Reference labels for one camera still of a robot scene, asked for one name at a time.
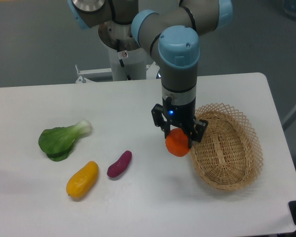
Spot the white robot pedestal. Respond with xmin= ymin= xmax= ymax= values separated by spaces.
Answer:
xmin=75 ymin=21 xmax=161 ymax=83

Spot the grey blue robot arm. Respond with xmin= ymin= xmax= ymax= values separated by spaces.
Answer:
xmin=68 ymin=0 xmax=233 ymax=148

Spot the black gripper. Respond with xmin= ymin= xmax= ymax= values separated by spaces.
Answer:
xmin=151 ymin=88 xmax=209 ymax=149

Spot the purple sweet potato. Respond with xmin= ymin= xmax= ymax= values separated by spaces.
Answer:
xmin=107 ymin=150 xmax=132 ymax=178

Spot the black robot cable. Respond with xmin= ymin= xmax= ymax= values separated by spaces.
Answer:
xmin=116 ymin=39 xmax=132 ymax=81

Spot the woven wicker basket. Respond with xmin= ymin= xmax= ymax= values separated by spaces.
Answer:
xmin=190 ymin=103 xmax=263 ymax=191

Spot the green bok choy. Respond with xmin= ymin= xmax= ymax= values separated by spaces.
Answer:
xmin=38 ymin=119 xmax=92 ymax=162

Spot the yellow mango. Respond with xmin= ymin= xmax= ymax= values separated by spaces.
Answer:
xmin=66 ymin=161 xmax=99 ymax=199

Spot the orange fruit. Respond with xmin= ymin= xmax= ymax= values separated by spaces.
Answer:
xmin=165 ymin=128 xmax=190 ymax=157

